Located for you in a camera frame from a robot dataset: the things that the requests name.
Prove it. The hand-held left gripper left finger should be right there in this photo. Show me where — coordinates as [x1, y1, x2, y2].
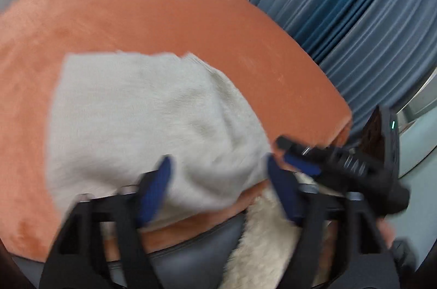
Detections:
[39, 155, 173, 289]

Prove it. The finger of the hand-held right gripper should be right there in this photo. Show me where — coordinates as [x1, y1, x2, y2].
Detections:
[283, 153, 324, 179]
[275, 135, 330, 158]

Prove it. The grey leather bed frame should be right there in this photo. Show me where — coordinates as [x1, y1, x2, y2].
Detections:
[14, 211, 248, 289]

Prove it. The blue curtain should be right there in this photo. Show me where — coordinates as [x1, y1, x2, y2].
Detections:
[247, 0, 437, 137]

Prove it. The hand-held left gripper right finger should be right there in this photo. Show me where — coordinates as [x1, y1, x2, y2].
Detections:
[267, 154, 401, 289]

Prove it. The white fluffy rug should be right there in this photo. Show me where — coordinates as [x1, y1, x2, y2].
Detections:
[218, 173, 344, 289]

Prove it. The orange plush blanket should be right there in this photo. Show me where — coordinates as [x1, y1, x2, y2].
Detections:
[0, 0, 354, 258]

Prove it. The grey sweater with black hearts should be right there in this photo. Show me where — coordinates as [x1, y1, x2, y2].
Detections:
[46, 52, 274, 232]

